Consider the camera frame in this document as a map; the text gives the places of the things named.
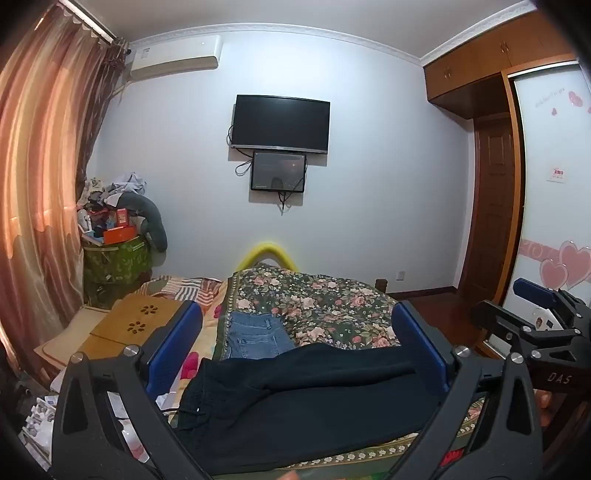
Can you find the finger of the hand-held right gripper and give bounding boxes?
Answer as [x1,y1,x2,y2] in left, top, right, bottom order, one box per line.
[471,299,581,366]
[513,277,591,325]

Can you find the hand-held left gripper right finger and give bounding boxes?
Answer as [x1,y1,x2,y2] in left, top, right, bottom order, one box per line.
[390,300,544,480]

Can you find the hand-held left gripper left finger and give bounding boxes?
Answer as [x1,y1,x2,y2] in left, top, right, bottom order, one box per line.
[50,300,218,480]

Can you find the dark navy pants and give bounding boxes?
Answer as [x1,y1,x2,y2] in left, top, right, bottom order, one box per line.
[175,344,445,476]

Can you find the cartoon print bed sheet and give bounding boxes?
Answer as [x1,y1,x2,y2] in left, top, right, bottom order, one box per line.
[168,277,234,423]

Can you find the wooden laptop table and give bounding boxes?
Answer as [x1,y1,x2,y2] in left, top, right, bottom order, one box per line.
[76,295,185,354]

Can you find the striped cloth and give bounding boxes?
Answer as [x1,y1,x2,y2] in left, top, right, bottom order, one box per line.
[139,276,223,308]

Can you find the blue denim jeans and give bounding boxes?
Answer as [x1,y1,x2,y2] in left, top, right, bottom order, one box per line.
[219,310,296,361]

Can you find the brown wooden door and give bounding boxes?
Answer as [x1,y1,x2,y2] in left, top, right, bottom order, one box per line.
[459,115,520,292]

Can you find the floral blanket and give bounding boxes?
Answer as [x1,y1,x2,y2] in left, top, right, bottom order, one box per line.
[166,265,490,480]

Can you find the green storage bag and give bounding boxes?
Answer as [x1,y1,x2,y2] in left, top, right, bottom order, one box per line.
[82,234,153,309]

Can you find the white heart print sliding door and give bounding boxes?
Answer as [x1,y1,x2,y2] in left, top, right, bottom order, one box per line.
[501,60,591,361]

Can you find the beige board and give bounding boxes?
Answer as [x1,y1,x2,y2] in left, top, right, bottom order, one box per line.
[34,305,112,370]

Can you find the orange box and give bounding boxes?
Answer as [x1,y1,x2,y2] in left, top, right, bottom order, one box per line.
[102,225,139,245]

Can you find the pile of papers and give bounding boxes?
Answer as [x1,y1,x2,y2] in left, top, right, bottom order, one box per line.
[21,378,155,468]

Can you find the pile of clothes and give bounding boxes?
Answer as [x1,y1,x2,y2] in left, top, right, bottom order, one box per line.
[78,172,148,209]

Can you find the small black monitor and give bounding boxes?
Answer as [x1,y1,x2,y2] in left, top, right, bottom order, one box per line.
[250,151,308,193]

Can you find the orange brown curtain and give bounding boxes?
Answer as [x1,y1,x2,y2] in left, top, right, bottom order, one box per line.
[0,0,127,384]

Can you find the brown wooden wardrobe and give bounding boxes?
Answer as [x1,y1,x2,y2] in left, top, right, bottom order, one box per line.
[422,9,580,296]

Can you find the white air conditioner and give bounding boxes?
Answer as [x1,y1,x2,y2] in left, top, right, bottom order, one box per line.
[128,34,223,81]

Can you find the yellow curved bed rail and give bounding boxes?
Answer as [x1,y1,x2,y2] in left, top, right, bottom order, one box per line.
[235,241,296,273]

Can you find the black wall television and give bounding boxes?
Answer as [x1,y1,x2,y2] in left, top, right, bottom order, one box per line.
[231,95,331,155]

